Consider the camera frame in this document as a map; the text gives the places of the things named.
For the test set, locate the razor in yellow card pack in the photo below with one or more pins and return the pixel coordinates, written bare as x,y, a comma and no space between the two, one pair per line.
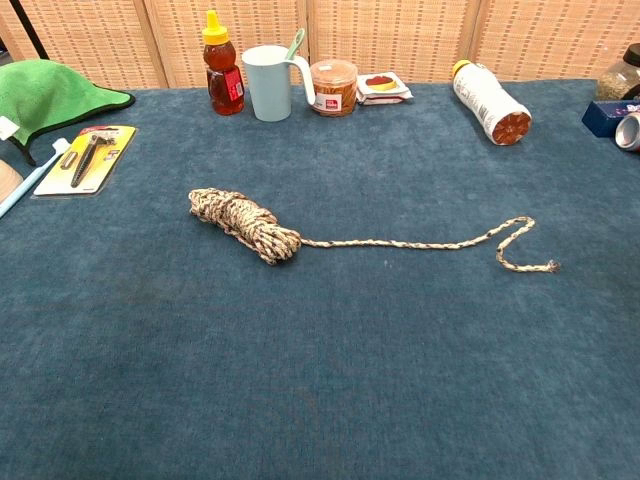
100,145

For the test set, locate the blue table cloth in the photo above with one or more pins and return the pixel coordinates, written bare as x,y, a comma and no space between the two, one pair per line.
320,350

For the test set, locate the clear snack jar red label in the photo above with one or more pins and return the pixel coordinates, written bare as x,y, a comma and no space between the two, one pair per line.
334,90

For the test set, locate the wrapped cake snack packet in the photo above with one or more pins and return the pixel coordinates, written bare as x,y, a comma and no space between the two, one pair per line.
382,90

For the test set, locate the honey bear bottle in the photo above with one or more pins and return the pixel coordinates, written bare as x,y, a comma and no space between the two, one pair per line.
224,85

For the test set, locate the green plastic spoon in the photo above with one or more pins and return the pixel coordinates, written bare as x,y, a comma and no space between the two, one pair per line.
295,45

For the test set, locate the white drink bottle yellow cap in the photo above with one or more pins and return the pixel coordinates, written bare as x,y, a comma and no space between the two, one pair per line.
485,100

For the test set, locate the bamboo folding screen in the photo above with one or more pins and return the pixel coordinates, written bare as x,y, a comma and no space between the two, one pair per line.
400,35

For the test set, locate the light blue toothbrush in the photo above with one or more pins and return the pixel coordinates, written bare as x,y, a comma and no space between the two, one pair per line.
30,182

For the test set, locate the dark blue carton box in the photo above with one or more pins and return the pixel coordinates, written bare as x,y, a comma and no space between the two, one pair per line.
602,120

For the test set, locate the green microfibre cloth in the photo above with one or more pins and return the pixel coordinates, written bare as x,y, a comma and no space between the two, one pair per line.
45,95

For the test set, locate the beige bowl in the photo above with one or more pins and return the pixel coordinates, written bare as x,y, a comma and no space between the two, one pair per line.
7,182

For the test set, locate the silver drink can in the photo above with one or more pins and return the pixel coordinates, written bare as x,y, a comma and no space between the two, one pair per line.
631,132

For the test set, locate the glass jar black lid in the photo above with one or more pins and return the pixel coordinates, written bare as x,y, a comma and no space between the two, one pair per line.
617,80

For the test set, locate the black tripod stand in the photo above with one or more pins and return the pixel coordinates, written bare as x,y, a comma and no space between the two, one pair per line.
30,27

